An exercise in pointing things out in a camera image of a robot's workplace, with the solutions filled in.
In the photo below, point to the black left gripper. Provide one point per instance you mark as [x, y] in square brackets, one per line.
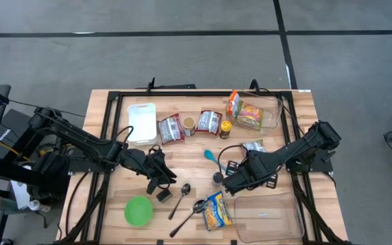
[134, 160]

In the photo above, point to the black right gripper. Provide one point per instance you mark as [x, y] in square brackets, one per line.
[240, 180]

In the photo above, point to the black-lid spice jar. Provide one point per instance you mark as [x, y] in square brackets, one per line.
[217, 177]

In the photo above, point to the green black pepper tin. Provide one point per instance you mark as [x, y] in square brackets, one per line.
[164, 196]

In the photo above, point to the red and green ramen packet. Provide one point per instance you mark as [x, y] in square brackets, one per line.
[254, 146]

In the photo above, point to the yellow-lid spice jar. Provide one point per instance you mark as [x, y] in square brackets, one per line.
[225, 128]

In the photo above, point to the tan-lid spice jar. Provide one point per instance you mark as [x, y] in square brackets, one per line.
[188, 125]

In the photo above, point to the yellow green food packet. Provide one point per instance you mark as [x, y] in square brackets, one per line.
[249, 115]

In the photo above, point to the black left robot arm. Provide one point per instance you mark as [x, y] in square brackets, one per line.
[80, 137]

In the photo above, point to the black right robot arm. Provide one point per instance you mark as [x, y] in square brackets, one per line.
[298, 148]

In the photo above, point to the blue ramen packet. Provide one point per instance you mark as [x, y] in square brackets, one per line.
[216, 212]

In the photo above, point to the teal plastic spoon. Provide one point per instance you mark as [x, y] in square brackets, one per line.
[210, 156]

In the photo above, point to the green plastic bowl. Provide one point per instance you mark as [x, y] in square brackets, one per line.
[138, 211]

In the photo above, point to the white plastic bin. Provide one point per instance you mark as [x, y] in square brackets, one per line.
[142, 124]

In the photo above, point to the orange ramen packet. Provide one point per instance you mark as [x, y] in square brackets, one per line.
[233, 102]

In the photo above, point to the white paper sheet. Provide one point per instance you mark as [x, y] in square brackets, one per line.
[20, 195]

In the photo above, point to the black support stand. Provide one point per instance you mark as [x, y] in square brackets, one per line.
[19, 177]

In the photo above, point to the black box white logo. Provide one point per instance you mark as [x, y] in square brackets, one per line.
[14, 132]

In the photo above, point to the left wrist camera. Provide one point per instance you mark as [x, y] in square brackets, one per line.
[157, 158]

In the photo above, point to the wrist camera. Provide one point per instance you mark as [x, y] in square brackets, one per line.
[157, 158]
[258, 160]

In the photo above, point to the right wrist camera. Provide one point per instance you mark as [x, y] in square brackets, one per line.
[258, 160]

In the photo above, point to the black table frame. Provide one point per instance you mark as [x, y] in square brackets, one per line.
[199, 93]

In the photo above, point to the black frame bracket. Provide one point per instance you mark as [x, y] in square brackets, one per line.
[254, 85]
[151, 86]

